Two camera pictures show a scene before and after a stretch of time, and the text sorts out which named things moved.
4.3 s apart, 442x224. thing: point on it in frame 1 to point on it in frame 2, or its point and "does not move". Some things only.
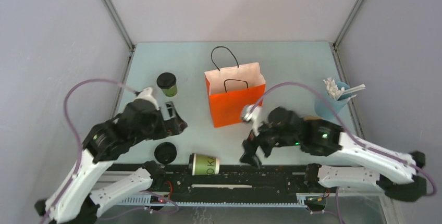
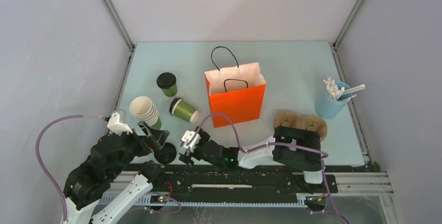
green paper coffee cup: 171,92 does not move
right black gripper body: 267,139 to 197,153
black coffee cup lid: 166,80 does not move
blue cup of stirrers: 339,94 does not move
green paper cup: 205,165 to 186,111
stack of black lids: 165,152 does not move
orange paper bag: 230,90 does not move
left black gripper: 171,127 to 154,140
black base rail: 226,179 does not move
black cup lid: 191,166 to 173,103
